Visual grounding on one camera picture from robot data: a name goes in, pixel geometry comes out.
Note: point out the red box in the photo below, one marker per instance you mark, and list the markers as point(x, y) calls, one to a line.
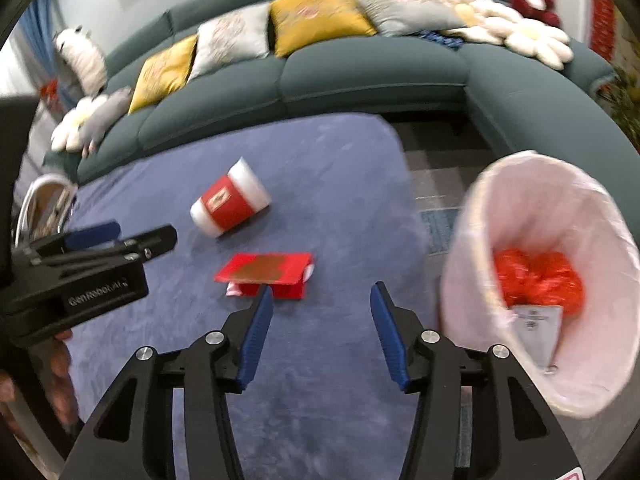
point(265, 267)

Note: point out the white lined waste bin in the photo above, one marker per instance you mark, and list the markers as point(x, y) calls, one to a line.
point(550, 210)

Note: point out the red curtain bow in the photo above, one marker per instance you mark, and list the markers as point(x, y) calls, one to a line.
point(50, 92)

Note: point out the red wall banner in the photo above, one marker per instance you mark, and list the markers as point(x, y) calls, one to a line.
point(602, 22)

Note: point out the teal curved sofa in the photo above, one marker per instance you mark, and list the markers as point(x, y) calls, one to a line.
point(370, 75)

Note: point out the blue patterned cloth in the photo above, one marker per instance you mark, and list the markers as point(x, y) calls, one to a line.
point(440, 40)

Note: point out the white paper label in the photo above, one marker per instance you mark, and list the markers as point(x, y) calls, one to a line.
point(537, 330)

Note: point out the grey embroidered cushion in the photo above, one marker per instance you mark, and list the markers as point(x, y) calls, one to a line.
point(232, 40)
point(405, 7)

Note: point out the yellow embroidered cushion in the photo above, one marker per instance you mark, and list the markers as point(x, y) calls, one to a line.
point(162, 72)
point(320, 15)

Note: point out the white flower cushion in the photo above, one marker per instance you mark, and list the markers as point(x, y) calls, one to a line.
point(470, 10)
point(70, 125)
point(540, 42)

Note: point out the person's left hand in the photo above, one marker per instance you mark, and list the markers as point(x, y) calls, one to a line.
point(62, 375)

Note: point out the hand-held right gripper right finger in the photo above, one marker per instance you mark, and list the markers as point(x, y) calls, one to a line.
point(390, 345)

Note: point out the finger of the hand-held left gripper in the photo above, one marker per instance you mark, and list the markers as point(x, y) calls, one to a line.
point(150, 245)
point(90, 235)

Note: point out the green potted plant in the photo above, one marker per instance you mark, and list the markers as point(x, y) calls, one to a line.
point(625, 105)

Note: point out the red mesh netting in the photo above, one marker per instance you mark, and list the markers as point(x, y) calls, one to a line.
point(540, 277)

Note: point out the white plush toy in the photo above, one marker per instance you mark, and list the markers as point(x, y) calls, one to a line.
point(82, 57)

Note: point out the grey plush toy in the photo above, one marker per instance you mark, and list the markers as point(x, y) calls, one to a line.
point(102, 115)

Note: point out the white chair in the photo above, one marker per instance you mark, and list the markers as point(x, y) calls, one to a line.
point(35, 205)

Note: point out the red cup with white lid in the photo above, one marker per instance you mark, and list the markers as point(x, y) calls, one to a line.
point(227, 202)

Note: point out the blue curtain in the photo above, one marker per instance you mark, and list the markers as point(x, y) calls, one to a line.
point(42, 30)

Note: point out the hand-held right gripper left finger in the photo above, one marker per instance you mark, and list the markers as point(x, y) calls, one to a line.
point(255, 340)

